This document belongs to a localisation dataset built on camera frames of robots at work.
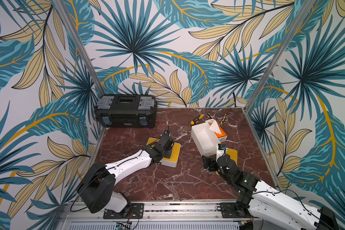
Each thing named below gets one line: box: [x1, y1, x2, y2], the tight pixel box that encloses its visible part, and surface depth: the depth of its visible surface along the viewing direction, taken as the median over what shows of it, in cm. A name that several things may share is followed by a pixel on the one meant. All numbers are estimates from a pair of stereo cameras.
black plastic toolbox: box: [93, 94, 157, 128], surface depth 99 cm
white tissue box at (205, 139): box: [190, 121, 222, 157], surface depth 102 cm
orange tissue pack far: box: [204, 118, 228, 143], surface depth 95 cm
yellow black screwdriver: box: [190, 114, 205, 126], surface depth 112 cm
